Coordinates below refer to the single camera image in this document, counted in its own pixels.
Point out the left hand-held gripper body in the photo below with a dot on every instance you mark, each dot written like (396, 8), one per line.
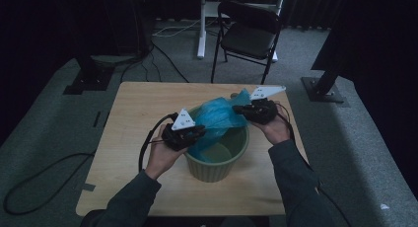
(175, 138)

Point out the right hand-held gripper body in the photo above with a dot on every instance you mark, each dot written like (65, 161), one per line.
(263, 112)

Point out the blue plastic trash bag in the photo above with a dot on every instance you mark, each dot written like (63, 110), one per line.
(217, 116)

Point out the green ribbed plastic trash bin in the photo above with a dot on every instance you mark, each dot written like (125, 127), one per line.
(213, 169)

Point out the person's right hand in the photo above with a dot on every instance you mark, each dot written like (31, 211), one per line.
(277, 131)

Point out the person's left hand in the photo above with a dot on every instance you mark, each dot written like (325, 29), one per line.
(161, 159)

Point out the metal stand with bolted base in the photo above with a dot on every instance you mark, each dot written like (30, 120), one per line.
(323, 89)

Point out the black folding chair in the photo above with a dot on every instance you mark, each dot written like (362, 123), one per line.
(249, 39)

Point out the black tape strip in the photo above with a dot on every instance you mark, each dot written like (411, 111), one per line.
(96, 119)

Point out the grey tape piece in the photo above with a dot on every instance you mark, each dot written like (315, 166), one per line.
(88, 187)

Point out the black stand with square base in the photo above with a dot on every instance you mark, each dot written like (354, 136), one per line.
(88, 79)

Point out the black curtain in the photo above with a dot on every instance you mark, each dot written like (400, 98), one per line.
(381, 56)
(39, 29)

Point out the white paper scrap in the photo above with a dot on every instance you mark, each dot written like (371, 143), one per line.
(384, 206)

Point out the white desk frame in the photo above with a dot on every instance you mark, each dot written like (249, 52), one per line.
(201, 29)

